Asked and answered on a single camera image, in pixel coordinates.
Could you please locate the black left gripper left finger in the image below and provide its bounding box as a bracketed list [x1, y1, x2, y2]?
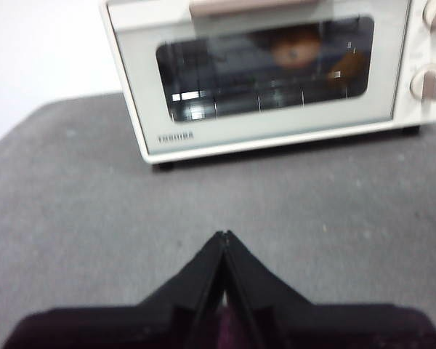
[3, 230, 227, 349]

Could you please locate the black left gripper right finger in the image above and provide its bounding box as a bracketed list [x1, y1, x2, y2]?
[223, 230, 436, 349]

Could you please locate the brown potato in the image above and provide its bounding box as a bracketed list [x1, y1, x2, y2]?
[270, 30, 323, 71]

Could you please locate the white oven knob brown pointer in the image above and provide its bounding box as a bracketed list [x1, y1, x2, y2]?
[422, 0, 436, 31]
[409, 63, 436, 101]

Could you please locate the white toaster oven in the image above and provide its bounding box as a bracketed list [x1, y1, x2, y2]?
[98, 0, 436, 172]

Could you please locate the metal wire oven rack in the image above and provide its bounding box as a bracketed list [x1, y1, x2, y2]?
[166, 78, 354, 121]

